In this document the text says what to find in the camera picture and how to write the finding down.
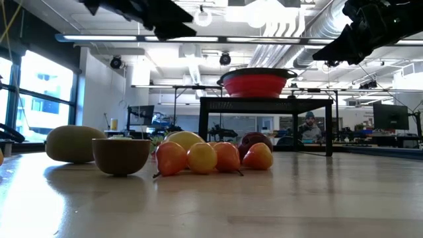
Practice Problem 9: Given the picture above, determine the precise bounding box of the black computer monitor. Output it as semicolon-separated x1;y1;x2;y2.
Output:
373;102;410;131
128;104;155;126

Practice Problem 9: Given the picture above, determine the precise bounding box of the black perforated metal shelf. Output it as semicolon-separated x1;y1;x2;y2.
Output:
199;97;334;157

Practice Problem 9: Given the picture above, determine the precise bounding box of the yellow plastic lemon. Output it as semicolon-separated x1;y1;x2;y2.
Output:
164;131;206;153

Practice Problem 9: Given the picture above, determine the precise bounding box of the small orange plastic pear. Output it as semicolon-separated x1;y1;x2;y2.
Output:
243;142;274;171
186;142;219;175
152;141;188;179
213;141;245;177

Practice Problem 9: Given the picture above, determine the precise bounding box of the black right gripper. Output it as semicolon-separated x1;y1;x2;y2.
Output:
313;0;423;65

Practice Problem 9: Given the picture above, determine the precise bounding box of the black curved cable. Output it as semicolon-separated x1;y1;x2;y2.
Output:
0;122;26;143

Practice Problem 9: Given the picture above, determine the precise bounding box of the dark red plastic plum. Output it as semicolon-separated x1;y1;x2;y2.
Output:
237;132;274;159

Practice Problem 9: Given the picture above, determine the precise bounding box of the white ceiling ring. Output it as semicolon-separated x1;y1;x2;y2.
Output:
194;7;213;28

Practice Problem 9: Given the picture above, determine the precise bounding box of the black background rig frame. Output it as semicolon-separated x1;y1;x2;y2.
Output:
132;84;223;133

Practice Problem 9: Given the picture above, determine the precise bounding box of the silver ventilation duct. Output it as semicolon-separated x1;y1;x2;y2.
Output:
292;0;354;69

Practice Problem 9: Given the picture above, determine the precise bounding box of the red collapsible colander bowl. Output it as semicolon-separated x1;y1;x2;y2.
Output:
216;67;299;99

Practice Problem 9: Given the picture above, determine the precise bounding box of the green mango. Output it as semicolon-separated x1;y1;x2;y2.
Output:
45;125;107;165

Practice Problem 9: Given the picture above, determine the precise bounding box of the black overhead light bar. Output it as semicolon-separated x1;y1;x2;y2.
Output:
54;32;423;46

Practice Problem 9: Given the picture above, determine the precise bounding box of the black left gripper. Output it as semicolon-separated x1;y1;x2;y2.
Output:
79;0;198;42

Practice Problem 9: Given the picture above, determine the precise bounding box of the person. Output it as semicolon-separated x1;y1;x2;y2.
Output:
297;110;323;143

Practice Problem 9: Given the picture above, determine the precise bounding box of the large window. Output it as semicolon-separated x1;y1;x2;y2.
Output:
0;49;82;143

